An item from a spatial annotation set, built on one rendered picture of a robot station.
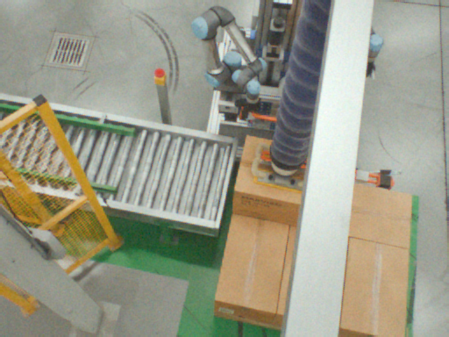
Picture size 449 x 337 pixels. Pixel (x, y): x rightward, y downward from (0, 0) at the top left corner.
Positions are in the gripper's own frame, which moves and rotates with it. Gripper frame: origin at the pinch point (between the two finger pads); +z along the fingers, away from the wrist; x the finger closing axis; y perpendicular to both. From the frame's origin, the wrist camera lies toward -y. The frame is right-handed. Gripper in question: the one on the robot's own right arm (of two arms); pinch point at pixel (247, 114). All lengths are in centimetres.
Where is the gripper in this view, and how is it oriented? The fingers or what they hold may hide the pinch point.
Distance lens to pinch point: 357.5
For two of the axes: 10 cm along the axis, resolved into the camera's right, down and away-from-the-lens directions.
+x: 2.2, -8.7, 4.4
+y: 9.8, 1.9, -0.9
